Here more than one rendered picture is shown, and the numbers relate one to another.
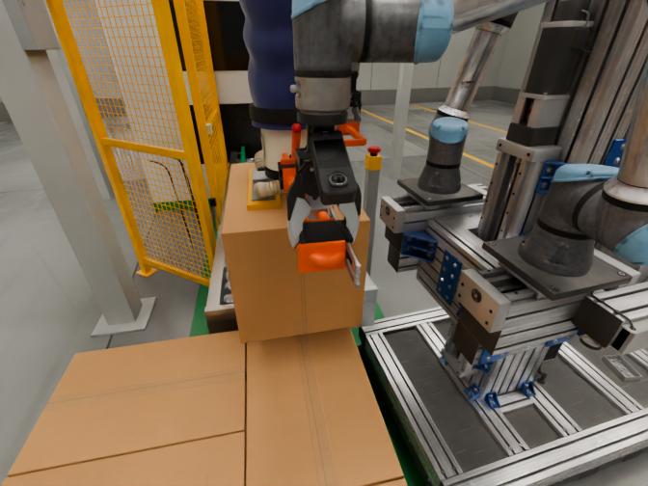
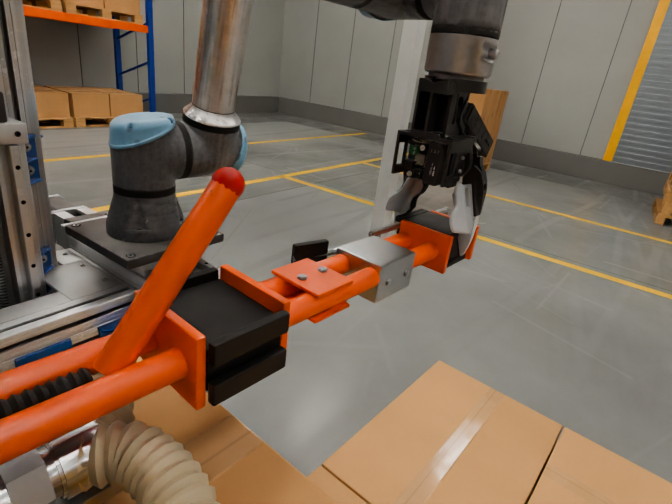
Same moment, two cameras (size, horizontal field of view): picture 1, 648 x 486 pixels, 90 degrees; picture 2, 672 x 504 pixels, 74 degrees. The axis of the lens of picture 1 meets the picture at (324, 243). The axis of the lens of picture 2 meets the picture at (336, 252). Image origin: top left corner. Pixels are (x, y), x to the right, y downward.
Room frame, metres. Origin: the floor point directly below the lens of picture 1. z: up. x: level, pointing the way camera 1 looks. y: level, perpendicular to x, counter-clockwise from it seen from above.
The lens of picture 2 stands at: (0.93, 0.34, 1.40)
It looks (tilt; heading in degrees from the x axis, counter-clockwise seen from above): 23 degrees down; 228
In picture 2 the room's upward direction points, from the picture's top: 8 degrees clockwise
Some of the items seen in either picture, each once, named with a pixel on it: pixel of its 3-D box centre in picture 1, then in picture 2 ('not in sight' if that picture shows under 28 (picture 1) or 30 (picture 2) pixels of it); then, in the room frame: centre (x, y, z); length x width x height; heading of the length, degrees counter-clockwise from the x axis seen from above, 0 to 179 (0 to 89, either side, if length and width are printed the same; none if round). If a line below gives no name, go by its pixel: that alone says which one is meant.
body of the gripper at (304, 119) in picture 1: (321, 153); (442, 132); (0.49, 0.00, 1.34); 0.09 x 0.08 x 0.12; 11
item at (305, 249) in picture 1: (317, 244); (437, 240); (0.46, 0.01, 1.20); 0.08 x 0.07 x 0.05; 10
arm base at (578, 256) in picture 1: (559, 240); (145, 206); (0.66, -0.56, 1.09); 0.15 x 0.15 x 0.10
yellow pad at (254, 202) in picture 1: (262, 181); not in sight; (1.03, 0.20, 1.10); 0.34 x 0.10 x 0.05; 10
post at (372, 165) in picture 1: (366, 238); not in sight; (1.68, -0.26, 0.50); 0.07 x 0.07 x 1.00; 11
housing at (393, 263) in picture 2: (310, 212); (374, 267); (0.59, 0.03, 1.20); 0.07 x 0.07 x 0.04; 10
